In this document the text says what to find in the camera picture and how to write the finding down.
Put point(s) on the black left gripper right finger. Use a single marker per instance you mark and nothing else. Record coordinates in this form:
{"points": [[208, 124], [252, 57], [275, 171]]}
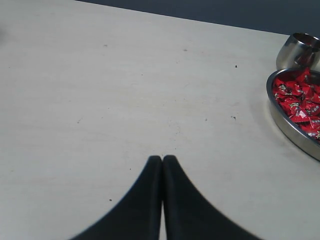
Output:
{"points": [[188, 215]]}

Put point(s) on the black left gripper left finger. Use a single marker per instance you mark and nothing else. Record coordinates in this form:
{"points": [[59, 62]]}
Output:
{"points": [[137, 216]]}

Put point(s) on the round steel bowl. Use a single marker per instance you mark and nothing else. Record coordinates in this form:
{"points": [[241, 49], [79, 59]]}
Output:
{"points": [[298, 137]]}

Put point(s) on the pile of red wrapped candies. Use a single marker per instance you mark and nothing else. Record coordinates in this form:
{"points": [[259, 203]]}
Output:
{"points": [[297, 92]]}

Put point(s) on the stainless steel cup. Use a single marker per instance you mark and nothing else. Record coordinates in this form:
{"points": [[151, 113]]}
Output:
{"points": [[301, 50]]}

